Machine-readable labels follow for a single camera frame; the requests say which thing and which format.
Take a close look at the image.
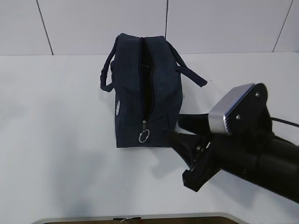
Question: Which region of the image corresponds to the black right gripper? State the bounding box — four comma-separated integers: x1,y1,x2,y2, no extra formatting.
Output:
163,113,220,192

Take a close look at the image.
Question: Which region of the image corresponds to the dark navy lunch bag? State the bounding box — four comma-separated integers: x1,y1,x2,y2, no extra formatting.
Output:
100,33,207,148

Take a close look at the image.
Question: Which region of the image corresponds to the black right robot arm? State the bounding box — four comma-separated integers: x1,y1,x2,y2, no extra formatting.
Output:
164,83,299,202

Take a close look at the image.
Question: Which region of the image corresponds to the white tag under table edge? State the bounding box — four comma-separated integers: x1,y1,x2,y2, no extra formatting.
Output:
113,217,142,223

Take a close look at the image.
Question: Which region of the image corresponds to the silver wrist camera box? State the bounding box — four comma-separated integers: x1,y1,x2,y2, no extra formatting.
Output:
208,83,255,135

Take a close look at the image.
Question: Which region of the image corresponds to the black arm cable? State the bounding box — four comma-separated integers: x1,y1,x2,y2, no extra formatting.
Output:
271,117,299,128

